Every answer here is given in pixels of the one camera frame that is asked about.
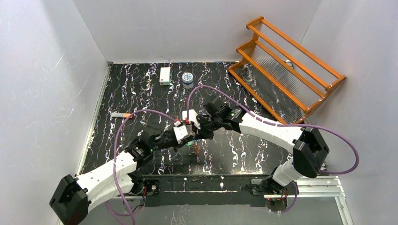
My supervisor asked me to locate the metal keyring with red handle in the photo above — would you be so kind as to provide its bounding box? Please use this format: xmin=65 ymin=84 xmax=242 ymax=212
xmin=185 ymin=139 xmax=201 ymax=155

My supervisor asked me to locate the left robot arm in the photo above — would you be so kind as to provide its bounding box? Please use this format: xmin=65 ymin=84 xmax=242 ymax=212
xmin=49 ymin=126 xmax=194 ymax=225

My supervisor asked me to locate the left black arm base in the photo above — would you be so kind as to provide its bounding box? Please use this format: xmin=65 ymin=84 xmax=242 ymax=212
xmin=119 ymin=178 xmax=160 ymax=196

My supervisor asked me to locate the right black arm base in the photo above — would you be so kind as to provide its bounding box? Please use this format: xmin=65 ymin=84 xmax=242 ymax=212
xmin=241 ymin=178 xmax=289 ymax=212

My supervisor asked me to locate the white orange marker tube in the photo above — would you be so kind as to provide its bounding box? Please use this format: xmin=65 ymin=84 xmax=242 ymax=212
xmin=111 ymin=112 xmax=130 ymax=118

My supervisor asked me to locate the white small box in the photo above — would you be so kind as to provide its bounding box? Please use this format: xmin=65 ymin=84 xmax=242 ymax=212
xmin=159 ymin=67 xmax=171 ymax=86

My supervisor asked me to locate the orange wooden shoe rack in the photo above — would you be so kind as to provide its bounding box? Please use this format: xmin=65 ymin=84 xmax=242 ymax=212
xmin=228 ymin=16 xmax=346 ymax=124

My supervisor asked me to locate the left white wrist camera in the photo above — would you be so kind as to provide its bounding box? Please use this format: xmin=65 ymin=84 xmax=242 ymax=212
xmin=173 ymin=125 xmax=190 ymax=144

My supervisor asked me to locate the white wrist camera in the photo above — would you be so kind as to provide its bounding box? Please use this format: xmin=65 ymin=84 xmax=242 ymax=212
xmin=182 ymin=109 xmax=200 ymax=129
xmin=173 ymin=125 xmax=190 ymax=144

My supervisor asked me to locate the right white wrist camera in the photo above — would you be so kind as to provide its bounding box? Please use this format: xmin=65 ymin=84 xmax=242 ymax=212
xmin=182 ymin=109 xmax=200 ymax=129

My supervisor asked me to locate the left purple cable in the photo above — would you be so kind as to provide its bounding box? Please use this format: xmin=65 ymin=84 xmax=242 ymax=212
xmin=105 ymin=109 xmax=181 ymax=225

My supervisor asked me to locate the purple cable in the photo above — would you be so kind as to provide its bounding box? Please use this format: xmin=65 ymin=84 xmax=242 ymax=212
xmin=105 ymin=109 xmax=181 ymax=225
xmin=185 ymin=85 xmax=360 ymax=214

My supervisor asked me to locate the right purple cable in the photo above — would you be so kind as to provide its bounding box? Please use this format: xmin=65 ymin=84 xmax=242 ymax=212
xmin=185 ymin=85 xmax=360 ymax=214

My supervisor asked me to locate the aluminium rail frame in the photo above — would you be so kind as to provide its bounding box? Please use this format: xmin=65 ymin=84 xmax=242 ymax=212
xmin=58 ymin=175 xmax=354 ymax=225

